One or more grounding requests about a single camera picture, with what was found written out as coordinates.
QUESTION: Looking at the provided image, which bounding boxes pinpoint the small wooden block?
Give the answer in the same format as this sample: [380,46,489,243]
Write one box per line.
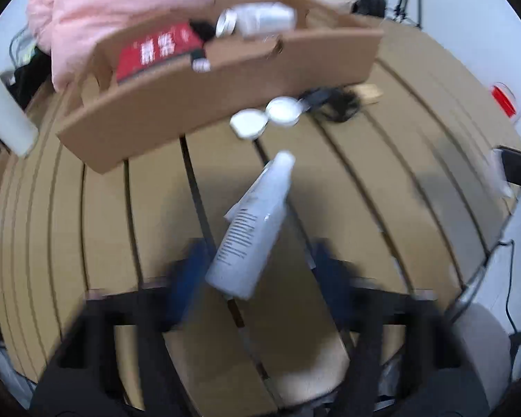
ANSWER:
[350,83,383,106]

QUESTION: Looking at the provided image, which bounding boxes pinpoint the red box white characters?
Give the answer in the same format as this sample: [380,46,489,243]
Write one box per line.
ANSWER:
[115,22,204,83]

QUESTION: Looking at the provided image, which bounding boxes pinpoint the small black object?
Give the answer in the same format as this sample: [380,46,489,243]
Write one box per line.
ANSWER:
[189,20,216,50]

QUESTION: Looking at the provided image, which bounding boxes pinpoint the white round lid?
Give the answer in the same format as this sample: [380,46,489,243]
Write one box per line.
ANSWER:
[265,96,304,127]

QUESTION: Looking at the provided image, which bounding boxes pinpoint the white squeeze bottle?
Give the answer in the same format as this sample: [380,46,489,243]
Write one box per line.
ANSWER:
[206,151,295,300]

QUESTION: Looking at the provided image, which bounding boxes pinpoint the black floor cable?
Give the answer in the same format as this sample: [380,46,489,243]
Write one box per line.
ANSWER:
[496,238,521,344]

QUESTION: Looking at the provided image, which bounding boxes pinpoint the white round jar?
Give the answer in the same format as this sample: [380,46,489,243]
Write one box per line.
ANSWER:
[230,108,268,140]

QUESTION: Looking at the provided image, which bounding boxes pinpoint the shallow cardboard tray box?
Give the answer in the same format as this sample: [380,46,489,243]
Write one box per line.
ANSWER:
[56,0,383,173]

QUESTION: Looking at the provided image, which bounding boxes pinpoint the white thermos bottle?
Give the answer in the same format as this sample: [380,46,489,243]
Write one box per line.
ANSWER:
[0,78,38,157]

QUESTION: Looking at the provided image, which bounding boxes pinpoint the black hair tie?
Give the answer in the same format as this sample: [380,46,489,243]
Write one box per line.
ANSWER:
[301,87,362,123]

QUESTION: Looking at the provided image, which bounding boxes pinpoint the large white pill jar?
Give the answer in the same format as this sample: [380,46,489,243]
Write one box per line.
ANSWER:
[215,2,297,38]

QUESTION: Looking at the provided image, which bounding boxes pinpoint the red bucket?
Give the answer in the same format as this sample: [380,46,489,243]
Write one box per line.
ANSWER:
[490,82,517,118]

